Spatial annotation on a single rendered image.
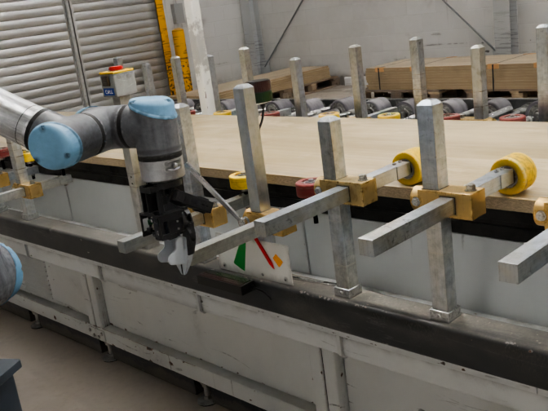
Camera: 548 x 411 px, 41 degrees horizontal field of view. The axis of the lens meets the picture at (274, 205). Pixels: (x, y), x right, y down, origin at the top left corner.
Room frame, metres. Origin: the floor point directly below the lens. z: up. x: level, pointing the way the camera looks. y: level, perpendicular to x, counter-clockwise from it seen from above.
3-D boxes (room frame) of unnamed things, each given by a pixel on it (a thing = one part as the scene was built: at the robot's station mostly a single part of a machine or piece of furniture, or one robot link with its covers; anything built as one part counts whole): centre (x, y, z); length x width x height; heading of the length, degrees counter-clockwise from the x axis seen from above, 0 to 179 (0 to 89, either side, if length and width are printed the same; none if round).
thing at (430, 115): (1.35, -0.31, 0.90); 0.03 x 0.03 x 0.48; 43
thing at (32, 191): (2.61, 0.87, 0.81); 0.13 x 0.06 x 0.05; 43
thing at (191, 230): (1.48, 0.19, 0.91); 0.05 x 0.02 x 0.09; 43
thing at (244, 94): (1.72, 0.03, 0.93); 0.03 x 0.03 x 0.48; 43
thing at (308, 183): (1.79, -0.10, 0.85); 0.08 x 0.08 x 0.11
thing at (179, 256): (1.47, 0.21, 0.86); 0.06 x 0.03 x 0.09; 133
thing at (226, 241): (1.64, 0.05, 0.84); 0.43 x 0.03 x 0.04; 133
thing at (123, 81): (2.09, 0.38, 1.18); 0.07 x 0.07 x 0.08; 43
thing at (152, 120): (1.49, 0.22, 1.14); 0.10 x 0.09 x 0.12; 66
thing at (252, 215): (1.70, 0.02, 0.85); 0.13 x 0.06 x 0.05; 43
